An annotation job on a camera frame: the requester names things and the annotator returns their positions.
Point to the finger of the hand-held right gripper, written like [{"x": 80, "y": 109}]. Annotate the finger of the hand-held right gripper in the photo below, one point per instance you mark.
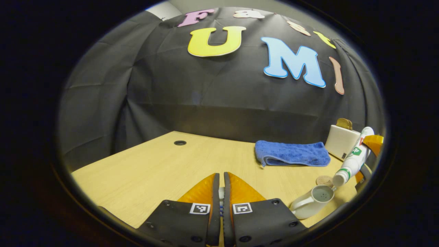
[
  {"x": 363, "y": 178},
  {"x": 375, "y": 144}
]

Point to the white teacup lid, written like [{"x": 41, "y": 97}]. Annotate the white teacup lid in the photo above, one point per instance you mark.
[{"x": 222, "y": 192}]

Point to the white water bottle green label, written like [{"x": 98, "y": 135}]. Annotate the white water bottle green label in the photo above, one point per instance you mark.
[{"x": 355, "y": 157}]

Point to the white toaster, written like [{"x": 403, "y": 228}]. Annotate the white toaster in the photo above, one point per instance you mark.
[{"x": 341, "y": 142}]

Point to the round brown coaster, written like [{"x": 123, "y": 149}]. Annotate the round brown coaster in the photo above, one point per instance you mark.
[{"x": 322, "y": 180}]

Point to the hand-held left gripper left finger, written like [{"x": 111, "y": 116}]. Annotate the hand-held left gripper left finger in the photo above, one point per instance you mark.
[{"x": 215, "y": 212}]

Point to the blue towel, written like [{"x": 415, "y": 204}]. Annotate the blue towel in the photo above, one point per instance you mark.
[{"x": 291, "y": 152}]

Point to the white ceramic teacup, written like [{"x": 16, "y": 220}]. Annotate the white ceramic teacup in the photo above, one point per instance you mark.
[{"x": 308, "y": 206}]

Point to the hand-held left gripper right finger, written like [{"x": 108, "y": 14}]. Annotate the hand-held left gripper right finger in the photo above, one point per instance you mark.
[{"x": 227, "y": 219}]

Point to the brown toast slice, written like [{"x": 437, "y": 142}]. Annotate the brown toast slice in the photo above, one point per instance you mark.
[{"x": 344, "y": 123}]

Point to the black backdrop cloth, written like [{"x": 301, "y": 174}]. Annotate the black backdrop cloth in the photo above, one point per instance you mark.
[{"x": 171, "y": 96}]

